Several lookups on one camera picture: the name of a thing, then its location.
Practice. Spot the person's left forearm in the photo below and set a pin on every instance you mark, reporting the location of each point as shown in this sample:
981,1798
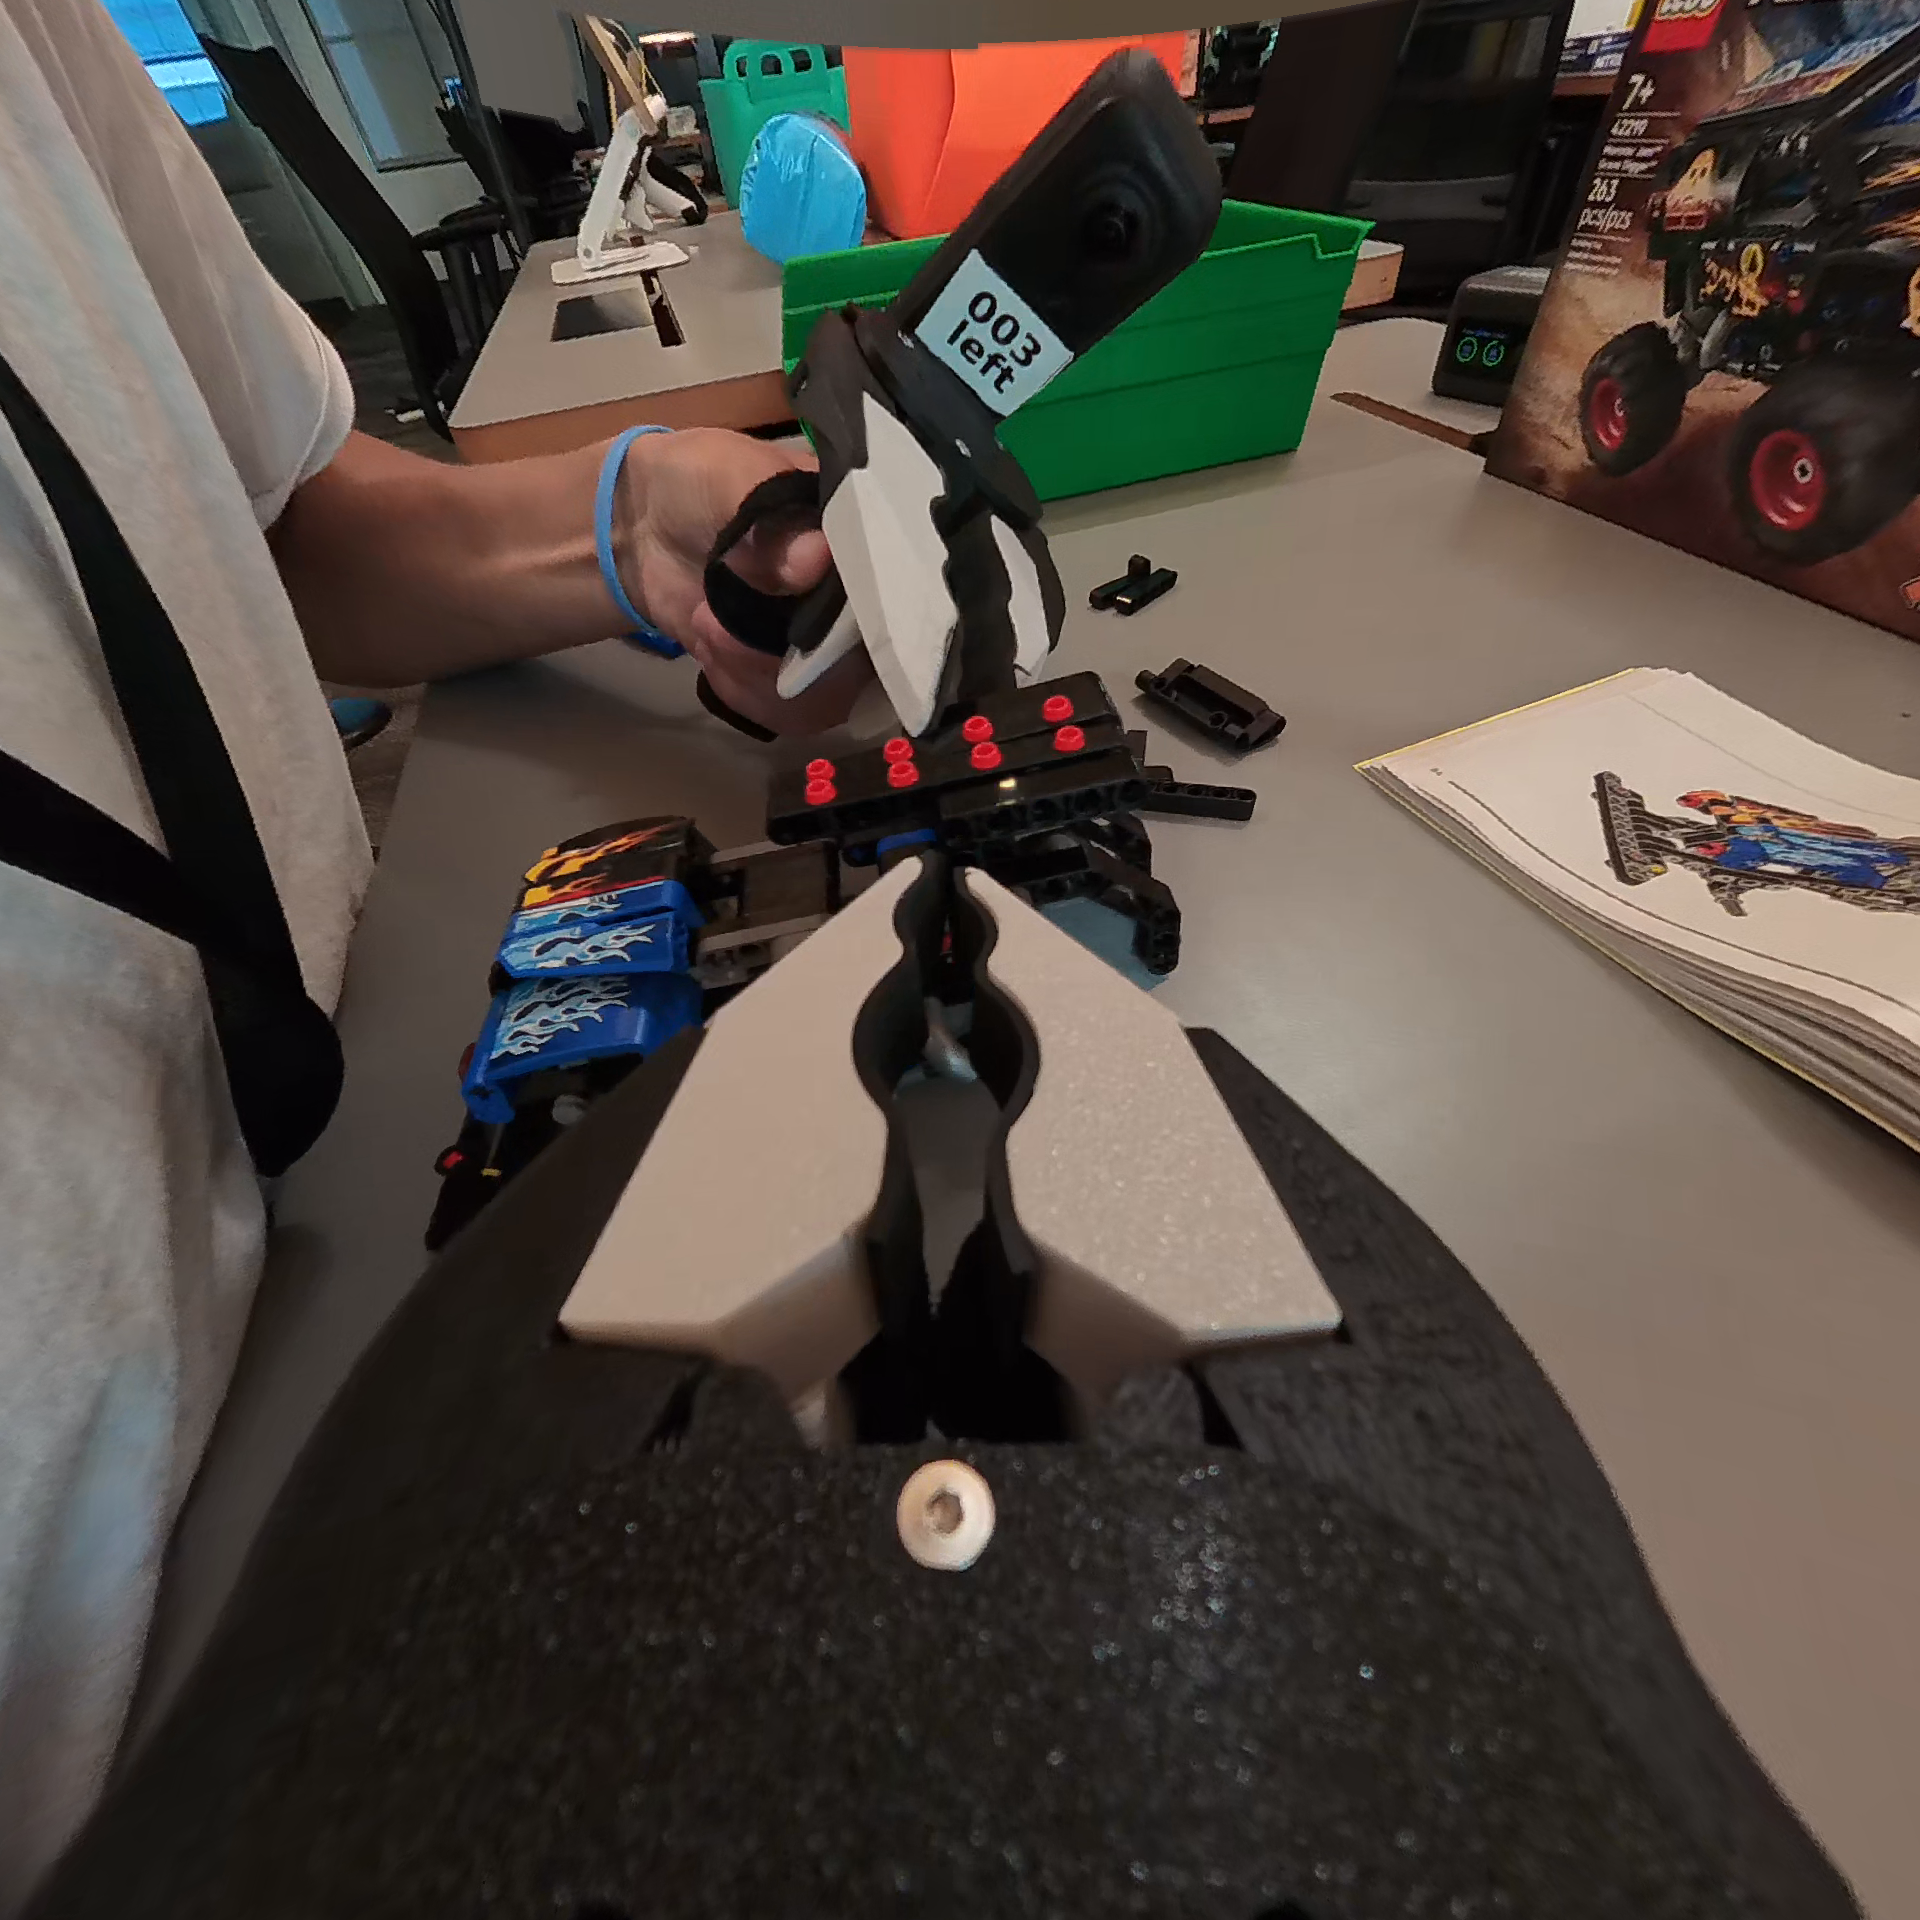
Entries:
450,556

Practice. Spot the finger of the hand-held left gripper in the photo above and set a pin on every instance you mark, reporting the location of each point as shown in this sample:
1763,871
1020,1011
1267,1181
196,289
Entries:
900,571
1020,601

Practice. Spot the person's white shirt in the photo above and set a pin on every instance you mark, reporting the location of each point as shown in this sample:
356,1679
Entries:
89,676

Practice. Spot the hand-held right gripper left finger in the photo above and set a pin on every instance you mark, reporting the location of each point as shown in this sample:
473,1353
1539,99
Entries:
749,1171

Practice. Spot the wooden side table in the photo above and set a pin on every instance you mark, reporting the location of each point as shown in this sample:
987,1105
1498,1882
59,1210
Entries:
511,375

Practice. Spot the blue wristband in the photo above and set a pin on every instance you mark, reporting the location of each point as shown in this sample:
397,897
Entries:
604,540

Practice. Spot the small black lego connector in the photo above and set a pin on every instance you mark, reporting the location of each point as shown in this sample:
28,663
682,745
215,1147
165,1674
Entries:
1131,587

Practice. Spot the lego set box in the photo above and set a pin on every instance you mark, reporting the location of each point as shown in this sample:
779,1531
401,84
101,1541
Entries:
1724,301

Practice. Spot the white phone stand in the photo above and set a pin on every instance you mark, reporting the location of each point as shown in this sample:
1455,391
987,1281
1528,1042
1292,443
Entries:
623,196

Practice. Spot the orange plastic bin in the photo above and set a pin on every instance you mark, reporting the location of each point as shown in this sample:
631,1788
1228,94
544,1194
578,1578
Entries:
1035,137

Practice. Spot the black lego panel piece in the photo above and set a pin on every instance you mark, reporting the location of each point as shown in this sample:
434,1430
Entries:
1208,706

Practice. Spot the black office chair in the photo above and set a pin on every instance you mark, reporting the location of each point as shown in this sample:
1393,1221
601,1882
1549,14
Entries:
345,196

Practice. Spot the light blue wrapped bundle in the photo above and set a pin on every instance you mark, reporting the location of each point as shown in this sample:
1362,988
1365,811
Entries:
803,188

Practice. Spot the lego instruction booklet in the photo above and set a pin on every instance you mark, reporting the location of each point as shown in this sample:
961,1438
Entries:
1651,839

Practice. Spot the person's left hand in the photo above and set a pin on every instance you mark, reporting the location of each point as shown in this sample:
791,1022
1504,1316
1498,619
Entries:
675,524

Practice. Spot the green plastic bin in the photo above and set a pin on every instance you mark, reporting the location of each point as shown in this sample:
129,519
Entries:
1170,361

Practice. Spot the small black display device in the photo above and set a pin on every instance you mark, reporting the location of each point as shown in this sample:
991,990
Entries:
1484,339

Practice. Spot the lego truck model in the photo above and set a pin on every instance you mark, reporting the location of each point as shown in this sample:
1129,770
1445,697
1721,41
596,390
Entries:
840,811

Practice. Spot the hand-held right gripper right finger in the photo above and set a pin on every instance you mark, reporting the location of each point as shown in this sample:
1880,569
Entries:
1140,1185

